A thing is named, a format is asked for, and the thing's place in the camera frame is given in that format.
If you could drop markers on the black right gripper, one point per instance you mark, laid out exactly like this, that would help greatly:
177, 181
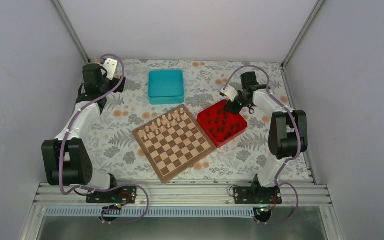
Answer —
233, 110

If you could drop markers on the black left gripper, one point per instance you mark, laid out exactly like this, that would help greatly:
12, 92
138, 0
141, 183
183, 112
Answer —
120, 88

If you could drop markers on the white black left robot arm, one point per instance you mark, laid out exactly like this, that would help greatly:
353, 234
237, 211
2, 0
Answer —
65, 157

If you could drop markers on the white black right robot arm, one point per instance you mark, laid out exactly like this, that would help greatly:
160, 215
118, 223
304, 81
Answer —
287, 137

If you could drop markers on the wooden chess board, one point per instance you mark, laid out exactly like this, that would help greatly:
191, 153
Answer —
175, 146

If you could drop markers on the red plastic tray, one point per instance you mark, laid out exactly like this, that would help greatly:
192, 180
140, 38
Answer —
221, 126

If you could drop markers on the teal plastic box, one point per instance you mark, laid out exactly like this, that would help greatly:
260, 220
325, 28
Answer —
166, 87

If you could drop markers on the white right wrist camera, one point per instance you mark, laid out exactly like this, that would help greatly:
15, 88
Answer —
230, 92

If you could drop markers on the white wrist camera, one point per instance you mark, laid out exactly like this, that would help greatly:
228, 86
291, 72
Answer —
110, 65
230, 92

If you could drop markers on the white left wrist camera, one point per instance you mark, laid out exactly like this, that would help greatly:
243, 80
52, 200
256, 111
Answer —
110, 65

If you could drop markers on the left aluminium corner post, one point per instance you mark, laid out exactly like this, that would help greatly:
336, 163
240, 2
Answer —
70, 29

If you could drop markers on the aluminium corner post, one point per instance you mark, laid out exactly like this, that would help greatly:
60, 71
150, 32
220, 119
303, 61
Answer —
70, 29
308, 23

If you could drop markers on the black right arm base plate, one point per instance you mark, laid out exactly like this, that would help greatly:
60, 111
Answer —
257, 196

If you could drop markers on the aluminium front rail frame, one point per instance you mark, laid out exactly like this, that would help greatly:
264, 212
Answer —
187, 194

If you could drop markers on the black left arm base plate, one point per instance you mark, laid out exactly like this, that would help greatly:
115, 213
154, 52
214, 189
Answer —
123, 195

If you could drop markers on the right aluminium corner post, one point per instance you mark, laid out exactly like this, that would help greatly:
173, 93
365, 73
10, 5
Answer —
308, 23

